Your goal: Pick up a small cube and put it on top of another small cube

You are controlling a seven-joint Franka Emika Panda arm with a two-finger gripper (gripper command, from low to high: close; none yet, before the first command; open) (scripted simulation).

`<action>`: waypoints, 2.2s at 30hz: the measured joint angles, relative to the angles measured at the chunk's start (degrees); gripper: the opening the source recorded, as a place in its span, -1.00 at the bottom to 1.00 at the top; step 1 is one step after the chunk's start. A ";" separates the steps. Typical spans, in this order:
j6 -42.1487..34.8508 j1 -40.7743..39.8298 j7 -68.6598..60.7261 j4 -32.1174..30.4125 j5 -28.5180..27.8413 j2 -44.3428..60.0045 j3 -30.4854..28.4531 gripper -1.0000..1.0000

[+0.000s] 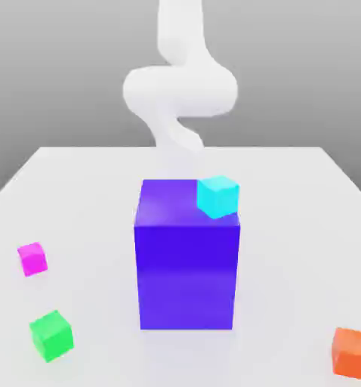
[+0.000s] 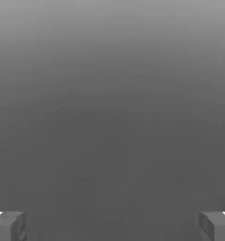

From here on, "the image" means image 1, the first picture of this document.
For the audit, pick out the small green cube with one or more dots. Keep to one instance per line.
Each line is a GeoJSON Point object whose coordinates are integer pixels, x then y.
{"type": "Point", "coordinates": [51, 336]}

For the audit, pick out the large purple box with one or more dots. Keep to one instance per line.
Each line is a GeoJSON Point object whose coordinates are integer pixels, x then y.
{"type": "Point", "coordinates": [186, 272]}

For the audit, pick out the small cyan cube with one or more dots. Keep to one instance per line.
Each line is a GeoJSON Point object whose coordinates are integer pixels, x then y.
{"type": "Point", "coordinates": [218, 196]}

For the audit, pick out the small orange cube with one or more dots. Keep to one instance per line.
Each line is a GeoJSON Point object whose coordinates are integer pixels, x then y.
{"type": "Point", "coordinates": [352, 353]}

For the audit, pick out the small magenta cube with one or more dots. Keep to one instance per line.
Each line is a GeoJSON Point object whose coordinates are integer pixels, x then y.
{"type": "Point", "coordinates": [32, 259]}

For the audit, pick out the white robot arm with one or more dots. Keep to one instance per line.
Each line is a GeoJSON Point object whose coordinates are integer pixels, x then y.
{"type": "Point", "coordinates": [180, 90]}

